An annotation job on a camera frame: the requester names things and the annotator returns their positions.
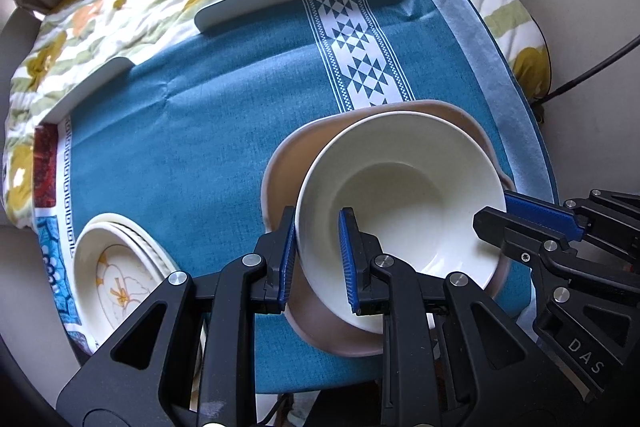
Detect medium duck plate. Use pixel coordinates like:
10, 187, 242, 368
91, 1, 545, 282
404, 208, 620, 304
72, 217, 170, 351

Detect large cream bowl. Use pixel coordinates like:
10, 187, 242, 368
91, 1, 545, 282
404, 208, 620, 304
295, 112, 506, 334

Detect pink plastic handled bowl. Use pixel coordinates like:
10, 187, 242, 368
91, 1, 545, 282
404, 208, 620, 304
260, 100, 512, 358

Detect large yellow duck plate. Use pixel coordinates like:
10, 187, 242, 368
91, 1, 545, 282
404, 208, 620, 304
93, 212, 178, 275

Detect black power cable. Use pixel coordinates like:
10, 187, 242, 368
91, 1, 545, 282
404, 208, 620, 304
529, 33, 640, 122

